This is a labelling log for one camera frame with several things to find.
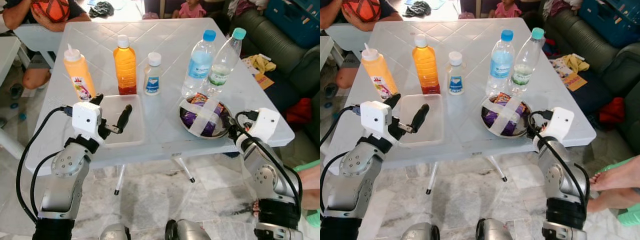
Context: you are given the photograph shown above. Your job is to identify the metal bowl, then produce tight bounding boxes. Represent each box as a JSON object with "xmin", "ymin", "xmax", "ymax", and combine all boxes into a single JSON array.
[
  {"xmin": 179, "ymin": 95, "xmax": 233, "ymax": 140},
  {"xmin": 481, "ymin": 94, "xmax": 533, "ymax": 138}
]

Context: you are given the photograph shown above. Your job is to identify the orange patterned ball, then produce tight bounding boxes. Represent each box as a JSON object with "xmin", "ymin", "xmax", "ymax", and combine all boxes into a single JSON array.
[
  {"xmin": 341, "ymin": 0, "xmax": 382, "ymax": 22},
  {"xmin": 31, "ymin": 0, "xmax": 70, "ymax": 23}
]

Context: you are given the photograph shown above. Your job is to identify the person bare feet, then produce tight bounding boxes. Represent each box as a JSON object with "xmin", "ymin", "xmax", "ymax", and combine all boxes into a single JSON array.
[
  {"xmin": 300, "ymin": 162, "xmax": 321, "ymax": 211},
  {"xmin": 587, "ymin": 155, "xmax": 640, "ymax": 213}
]

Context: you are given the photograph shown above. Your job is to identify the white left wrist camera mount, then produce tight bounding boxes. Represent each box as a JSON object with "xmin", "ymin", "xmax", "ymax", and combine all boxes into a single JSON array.
[
  {"xmin": 71, "ymin": 101, "xmax": 103, "ymax": 140},
  {"xmin": 360, "ymin": 101, "xmax": 393, "ymax": 138}
]

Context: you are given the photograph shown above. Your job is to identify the grey right robot leg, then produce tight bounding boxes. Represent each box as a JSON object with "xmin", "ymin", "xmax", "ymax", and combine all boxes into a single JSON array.
[
  {"xmin": 165, "ymin": 219, "xmax": 211, "ymax": 240},
  {"xmin": 475, "ymin": 218, "xmax": 516, "ymax": 240}
]

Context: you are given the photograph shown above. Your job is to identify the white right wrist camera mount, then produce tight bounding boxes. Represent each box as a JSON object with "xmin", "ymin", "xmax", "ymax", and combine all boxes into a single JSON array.
[
  {"xmin": 248, "ymin": 107, "xmax": 281, "ymax": 142},
  {"xmin": 542, "ymin": 107, "xmax": 575, "ymax": 141}
]

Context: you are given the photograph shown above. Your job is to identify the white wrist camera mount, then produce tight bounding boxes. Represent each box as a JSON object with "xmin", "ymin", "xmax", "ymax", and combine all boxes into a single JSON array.
[
  {"xmin": 248, "ymin": 107, "xmax": 281, "ymax": 142},
  {"xmin": 71, "ymin": 101, "xmax": 103, "ymax": 140},
  {"xmin": 360, "ymin": 101, "xmax": 393, "ymax": 138},
  {"xmin": 542, "ymin": 107, "xmax": 575, "ymax": 141}
]

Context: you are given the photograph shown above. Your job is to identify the white plastic table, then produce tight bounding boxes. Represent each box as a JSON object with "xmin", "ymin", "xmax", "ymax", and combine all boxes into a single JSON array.
[
  {"xmin": 25, "ymin": 18, "xmax": 296, "ymax": 196},
  {"xmin": 332, "ymin": 18, "xmax": 597, "ymax": 196}
]

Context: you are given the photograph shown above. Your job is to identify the grey robot leg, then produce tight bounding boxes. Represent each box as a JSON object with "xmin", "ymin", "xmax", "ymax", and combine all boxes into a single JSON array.
[
  {"xmin": 475, "ymin": 218, "xmax": 516, "ymax": 240},
  {"xmin": 400, "ymin": 222, "xmax": 441, "ymax": 240},
  {"xmin": 99, "ymin": 223, "xmax": 132, "ymax": 240},
  {"xmin": 165, "ymin": 219, "xmax": 211, "ymax": 240}
]

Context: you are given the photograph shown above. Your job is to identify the child in pink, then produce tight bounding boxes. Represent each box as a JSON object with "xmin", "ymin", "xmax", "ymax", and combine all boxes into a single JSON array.
[
  {"xmin": 172, "ymin": 0, "xmax": 207, "ymax": 19},
  {"xmin": 492, "ymin": 0, "xmax": 521, "ymax": 18}
]

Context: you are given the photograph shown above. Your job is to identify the dark crumpled cloth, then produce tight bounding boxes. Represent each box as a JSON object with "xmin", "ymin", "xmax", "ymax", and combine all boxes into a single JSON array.
[
  {"xmin": 404, "ymin": 1, "xmax": 432, "ymax": 18},
  {"xmin": 89, "ymin": 1, "xmax": 115, "ymax": 18}
]

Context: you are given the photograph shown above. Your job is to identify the red bag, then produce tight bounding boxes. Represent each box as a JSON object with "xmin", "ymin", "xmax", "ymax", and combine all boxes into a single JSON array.
[
  {"xmin": 598, "ymin": 96, "xmax": 626, "ymax": 125},
  {"xmin": 285, "ymin": 97, "xmax": 313, "ymax": 126}
]

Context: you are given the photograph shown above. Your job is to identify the dark green sofa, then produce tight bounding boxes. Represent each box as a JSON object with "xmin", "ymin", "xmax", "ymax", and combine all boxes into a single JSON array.
[
  {"xmin": 542, "ymin": 0, "xmax": 640, "ymax": 151},
  {"xmin": 225, "ymin": 0, "xmax": 321, "ymax": 113}
]

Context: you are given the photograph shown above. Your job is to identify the blue cap water bottle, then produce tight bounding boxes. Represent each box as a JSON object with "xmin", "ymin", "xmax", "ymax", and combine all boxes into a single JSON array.
[
  {"xmin": 181, "ymin": 29, "xmax": 217, "ymax": 98},
  {"xmin": 486, "ymin": 29, "xmax": 516, "ymax": 97}
]

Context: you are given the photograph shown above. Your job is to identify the grey left robot leg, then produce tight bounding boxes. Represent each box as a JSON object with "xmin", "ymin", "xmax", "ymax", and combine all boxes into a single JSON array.
[
  {"xmin": 99, "ymin": 223, "xmax": 132, "ymax": 240},
  {"xmin": 400, "ymin": 222, "xmax": 441, "ymax": 240}
]

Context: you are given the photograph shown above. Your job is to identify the small white bottle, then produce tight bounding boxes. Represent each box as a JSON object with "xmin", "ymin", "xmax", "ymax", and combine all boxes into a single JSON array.
[
  {"xmin": 144, "ymin": 52, "xmax": 163, "ymax": 96},
  {"xmin": 447, "ymin": 51, "xmax": 465, "ymax": 96}
]

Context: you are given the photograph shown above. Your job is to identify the teal cap clear bottle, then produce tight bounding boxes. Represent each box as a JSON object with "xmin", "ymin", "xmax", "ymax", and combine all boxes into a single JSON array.
[
  {"xmin": 204, "ymin": 27, "xmax": 247, "ymax": 97},
  {"xmin": 510, "ymin": 27, "xmax": 546, "ymax": 96}
]

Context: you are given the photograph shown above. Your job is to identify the seated person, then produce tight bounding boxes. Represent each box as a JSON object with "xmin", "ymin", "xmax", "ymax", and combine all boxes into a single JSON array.
[
  {"xmin": 320, "ymin": 0, "xmax": 403, "ymax": 88},
  {"xmin": 0, "ymin": 0, "xmax": 93, "ymax": 91}
]

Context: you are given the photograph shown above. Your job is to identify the orange squeeze sauce bottle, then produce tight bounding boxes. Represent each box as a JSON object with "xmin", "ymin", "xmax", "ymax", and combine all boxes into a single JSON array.
[
  {"xmin": 361, "ymin": 42, "xmax": 399, "ymax": 99},
  {"xmin": 63, "ymin": 43, "xmax": 97, "ymax": 102}
]

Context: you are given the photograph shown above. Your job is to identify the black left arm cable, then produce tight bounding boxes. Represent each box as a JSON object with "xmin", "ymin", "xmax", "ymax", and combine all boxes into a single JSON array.
[
  {"xmin": 320, "ymin": 105, "xmax": 362, "ymax": 213},
  {"xmin": 16, "ymin": 106, "xmax": 73, "ymax": 223}
]

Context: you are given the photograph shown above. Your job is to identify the orange booklet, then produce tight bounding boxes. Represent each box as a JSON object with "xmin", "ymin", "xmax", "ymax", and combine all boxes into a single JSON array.
[
  {"xmin": 552, "ymin": 59, "xmax": 588, "ymax": 92},
  {"xmin": 242, "ymin": 55, "xmax": 275, "ymax": 90}
]

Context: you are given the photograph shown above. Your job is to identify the orange juice bottle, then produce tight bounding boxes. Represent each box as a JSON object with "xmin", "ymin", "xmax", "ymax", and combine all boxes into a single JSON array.
[
  {"xmin": 113, "ymin": 35, "xmax": 138, "ymax": 96},
  {"xmin": 413, "ymin": 34, "xmax": 441, "ymax": 95}
]

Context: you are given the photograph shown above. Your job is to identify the clear plastic container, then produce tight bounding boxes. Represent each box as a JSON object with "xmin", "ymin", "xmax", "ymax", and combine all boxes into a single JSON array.
[
  {"xmin": 97, "ymin": 94, "xmax": 146, "ymax": 148},
  {"xmin": 397, "ymin": 93, "xmax": 445, "ymax": 147}
]

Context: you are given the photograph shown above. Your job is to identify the white plastic chair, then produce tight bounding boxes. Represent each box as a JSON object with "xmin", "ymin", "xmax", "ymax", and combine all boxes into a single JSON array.
[
  {"xmin": 320, "ymin": 22, "xmax": 373, "ymax": 71},
  {"xmin": 0, "ymin": 24, "xmax": 66, "ymax": 68}
]

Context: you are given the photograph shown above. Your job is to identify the yellow cloth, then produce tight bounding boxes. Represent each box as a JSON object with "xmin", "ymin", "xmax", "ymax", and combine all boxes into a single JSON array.
[
  {"xmin": 565, "ymin": 53, "xmax": 591, "ymax": 75},
  {"xmin": 250, "ymin": 54, "xmax": 277, "ymax": 75}
]

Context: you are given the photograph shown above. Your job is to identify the purple taped snack packet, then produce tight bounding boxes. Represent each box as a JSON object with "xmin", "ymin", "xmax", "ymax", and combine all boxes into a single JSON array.
[
  {"xmin": 185, "ymin": 94, "xmax": 227, "ymax": 137},
  {"xmin": 487, "ymin": 94, "xmax": 527, "ymax": 136}
]

